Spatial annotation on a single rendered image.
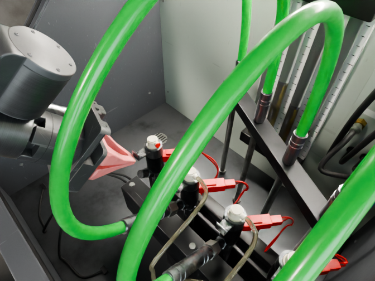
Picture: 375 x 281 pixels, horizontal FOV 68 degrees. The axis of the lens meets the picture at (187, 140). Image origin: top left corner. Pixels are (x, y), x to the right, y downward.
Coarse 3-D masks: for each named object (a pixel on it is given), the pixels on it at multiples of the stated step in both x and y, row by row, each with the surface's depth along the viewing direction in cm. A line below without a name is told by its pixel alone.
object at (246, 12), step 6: (246, 0) 39; (246, 6) 39; (246, 12) 40; (246, 18) 41; (246, 24) 41; (246, 30) 42; (240, 36) 44; (246, 36) 43; (240, 42) 44; (246, 42) 44; (240, 48) 45; (246, 48) 45; (240, 54) 45; (246, 54) 46; (240, 60) 46
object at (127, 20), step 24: (144, 0) 17; (288, 0) 29; (120, 24) 17; (96, 48) 17; (120, 48) 18; (96, 72) 17; (72, 96) 18; (264, 96) 41; (72, 120) 18; (264, 120) 45; (72, 144) 19; (72, 216) 24; (168, 216) 38
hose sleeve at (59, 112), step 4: (52, 104) 40; (56, 104) 40; (48, 108) 39; (52, 108) 39; (56, 108) 40; (60, 108) 40; (64, 108) 41; (52, 112) 40; (56, 112) 40; (60, 112) 40; (64, 112) 41
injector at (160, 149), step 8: (144, 144) 42; (152, 152) 41; (160, 152) 42; (152, 160) 43; (160, 160) 43; (144, 168) 45; (152, 168) 44; (160, 168) 45; (144, 176) 44; (152, 176) 45
